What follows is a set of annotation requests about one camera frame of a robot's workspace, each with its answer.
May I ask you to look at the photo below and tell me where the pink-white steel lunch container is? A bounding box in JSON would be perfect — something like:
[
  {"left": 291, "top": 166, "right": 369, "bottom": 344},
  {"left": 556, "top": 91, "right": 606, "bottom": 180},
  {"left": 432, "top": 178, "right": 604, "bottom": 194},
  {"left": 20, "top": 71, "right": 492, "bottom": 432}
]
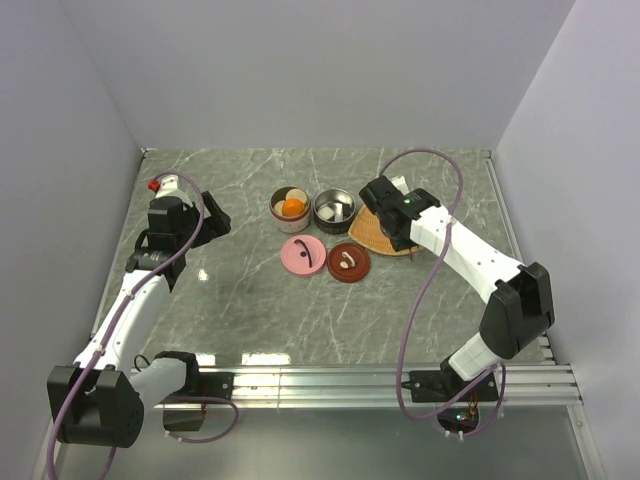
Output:
[{"left": 269, "top": 186, "right": 311, "bottom": 234}]

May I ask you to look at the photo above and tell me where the beige bun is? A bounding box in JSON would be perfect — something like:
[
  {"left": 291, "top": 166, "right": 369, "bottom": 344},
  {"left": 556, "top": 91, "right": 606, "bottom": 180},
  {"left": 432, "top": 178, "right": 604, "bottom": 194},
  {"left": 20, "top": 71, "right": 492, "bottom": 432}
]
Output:
[
  {"left": 273, "top": 200, "right": 285, "bottom": 216},
  {"left": 285, "top": 188, "right": 308, "bottom": 203}
]

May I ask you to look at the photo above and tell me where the brown round lid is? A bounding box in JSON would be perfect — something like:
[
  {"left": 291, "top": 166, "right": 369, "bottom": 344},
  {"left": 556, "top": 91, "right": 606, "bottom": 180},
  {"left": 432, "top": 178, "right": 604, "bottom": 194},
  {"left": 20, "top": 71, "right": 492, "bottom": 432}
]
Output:
[{"left": 327, "top": 242, "right": 371, "bottom": 283}]

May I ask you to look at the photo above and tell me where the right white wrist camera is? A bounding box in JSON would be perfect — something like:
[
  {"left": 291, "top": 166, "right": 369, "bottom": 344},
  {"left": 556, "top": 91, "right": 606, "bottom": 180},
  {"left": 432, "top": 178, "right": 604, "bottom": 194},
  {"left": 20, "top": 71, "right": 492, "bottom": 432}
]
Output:
[{"left": 390, "top": 175, "right": 409, "bottom": 195}]

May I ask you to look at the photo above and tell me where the orange round bun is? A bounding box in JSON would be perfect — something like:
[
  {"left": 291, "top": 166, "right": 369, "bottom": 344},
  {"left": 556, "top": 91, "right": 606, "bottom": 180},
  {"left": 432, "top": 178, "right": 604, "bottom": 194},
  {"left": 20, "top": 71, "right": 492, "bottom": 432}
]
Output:
[{"left": 281, "top": 198, "right": 306, "bottom": 217}]

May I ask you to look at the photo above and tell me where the woven bamboo triangular tray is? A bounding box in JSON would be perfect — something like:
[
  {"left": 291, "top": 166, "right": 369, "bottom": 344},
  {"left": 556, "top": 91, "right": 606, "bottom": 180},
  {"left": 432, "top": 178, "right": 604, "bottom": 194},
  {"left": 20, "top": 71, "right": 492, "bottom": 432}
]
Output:
[{"left": 348, "top": 205, "right": 420, "bottom": 257}]

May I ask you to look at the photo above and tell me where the black steel lunch container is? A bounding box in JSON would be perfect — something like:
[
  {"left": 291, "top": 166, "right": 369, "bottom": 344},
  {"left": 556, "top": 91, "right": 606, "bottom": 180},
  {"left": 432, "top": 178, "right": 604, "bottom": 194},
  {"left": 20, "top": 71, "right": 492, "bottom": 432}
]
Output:
[{"left": 312, "top": 188, "right": 357, "bottom": 234}]

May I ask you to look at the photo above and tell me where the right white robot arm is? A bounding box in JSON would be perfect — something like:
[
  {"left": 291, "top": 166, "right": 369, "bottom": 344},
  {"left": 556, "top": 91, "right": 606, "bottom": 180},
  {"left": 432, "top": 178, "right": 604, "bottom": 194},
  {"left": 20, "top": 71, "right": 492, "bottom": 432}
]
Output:
[{"left": 360, "top": 175, "right": 555, "bottom": 400}]

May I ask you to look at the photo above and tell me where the white sushi roll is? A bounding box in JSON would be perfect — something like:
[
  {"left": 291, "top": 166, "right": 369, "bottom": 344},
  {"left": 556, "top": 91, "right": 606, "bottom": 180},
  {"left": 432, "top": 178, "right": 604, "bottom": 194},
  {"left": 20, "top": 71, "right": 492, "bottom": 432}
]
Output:
[
  {"left": 317, "top": 205, "right": 336, "bottom": 222},
  {"left": 333, "top": 202, "right": 353, "bottom": 223}
]

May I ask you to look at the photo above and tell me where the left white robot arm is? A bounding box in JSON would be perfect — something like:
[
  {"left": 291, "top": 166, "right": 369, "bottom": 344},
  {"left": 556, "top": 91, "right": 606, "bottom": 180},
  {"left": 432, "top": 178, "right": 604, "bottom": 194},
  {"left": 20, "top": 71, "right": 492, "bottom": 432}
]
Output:
[{"left": 47, "top": 191, "right": 231, "bottom": 448}]

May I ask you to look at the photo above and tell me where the aluminium mounting rail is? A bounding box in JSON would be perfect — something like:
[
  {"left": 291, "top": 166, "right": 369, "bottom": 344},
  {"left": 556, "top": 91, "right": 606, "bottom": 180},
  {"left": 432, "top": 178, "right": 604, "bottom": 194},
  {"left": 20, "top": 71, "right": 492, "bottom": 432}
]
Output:
[{"left": 149, "top": 364, "right": 584, "bottom": 411}]

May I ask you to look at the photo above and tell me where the pink round lid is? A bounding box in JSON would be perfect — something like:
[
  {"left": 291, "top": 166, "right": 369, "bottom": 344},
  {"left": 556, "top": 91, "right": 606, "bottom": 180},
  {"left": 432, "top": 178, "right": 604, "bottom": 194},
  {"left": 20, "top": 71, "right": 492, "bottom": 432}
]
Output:
[{"left": 280, "top": 235, "right": 327, "bottom": 277}]

